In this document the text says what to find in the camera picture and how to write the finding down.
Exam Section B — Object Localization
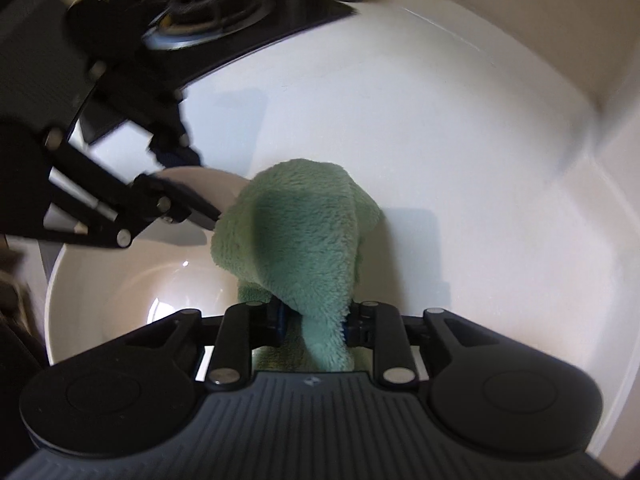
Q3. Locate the black gas burner grate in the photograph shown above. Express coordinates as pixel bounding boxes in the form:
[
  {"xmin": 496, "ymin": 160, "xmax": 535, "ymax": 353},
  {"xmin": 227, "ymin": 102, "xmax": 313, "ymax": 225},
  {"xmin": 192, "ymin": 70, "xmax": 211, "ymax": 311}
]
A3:
[{"xmin": 141, "ymin": 0, "xmax": 277, "ymax": 52}]

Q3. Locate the black glass gas stove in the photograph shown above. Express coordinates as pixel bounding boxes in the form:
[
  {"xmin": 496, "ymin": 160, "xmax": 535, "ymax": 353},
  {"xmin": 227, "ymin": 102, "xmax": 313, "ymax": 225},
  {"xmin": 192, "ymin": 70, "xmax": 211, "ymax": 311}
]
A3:
[{"xmin": 75, "ymin": 0, "xmax": 359, "ymax": 147}]

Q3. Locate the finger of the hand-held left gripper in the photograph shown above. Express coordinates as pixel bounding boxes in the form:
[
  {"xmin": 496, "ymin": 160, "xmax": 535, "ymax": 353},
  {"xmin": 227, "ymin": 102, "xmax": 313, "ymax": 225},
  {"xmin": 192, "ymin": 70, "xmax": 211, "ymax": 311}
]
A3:
[
  {"xmin": 87, "ymin": 59, "xmax": 204, "ymax": 168},
  {"xmin": 42, "ymin": 130, "xmax": 222, "ymax": 252}
]

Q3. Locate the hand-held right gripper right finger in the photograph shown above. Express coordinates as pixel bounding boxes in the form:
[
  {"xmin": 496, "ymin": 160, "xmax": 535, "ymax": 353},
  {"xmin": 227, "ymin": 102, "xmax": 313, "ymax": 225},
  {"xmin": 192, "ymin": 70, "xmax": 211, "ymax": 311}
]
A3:
[{"xmin": 343, "ymin": 301, "xmax": 501, "ymax": 389}]

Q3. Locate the white ceramic bowl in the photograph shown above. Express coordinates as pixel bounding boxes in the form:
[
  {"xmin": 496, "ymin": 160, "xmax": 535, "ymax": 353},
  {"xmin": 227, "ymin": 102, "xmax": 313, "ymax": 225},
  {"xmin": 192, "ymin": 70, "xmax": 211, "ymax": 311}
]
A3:
[{"xmin": 44, "ymin": 166, "xmax": 253, "ymax": 367}]

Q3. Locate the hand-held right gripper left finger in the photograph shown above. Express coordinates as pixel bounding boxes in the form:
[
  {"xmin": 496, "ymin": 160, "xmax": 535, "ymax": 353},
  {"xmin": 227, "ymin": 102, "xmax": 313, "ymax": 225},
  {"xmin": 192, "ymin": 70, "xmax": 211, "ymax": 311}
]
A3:
[{"xmin": 125, "ymin": 302, "xmax": 289, "ymax": 392}]

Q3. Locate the green fluffy cloth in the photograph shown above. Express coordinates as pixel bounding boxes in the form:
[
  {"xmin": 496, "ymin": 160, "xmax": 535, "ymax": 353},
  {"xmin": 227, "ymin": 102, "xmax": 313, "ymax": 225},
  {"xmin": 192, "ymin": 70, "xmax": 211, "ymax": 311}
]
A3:
[{"xmin": 210, "ymin": 158, "xmax": 387, "ymax": 374}]

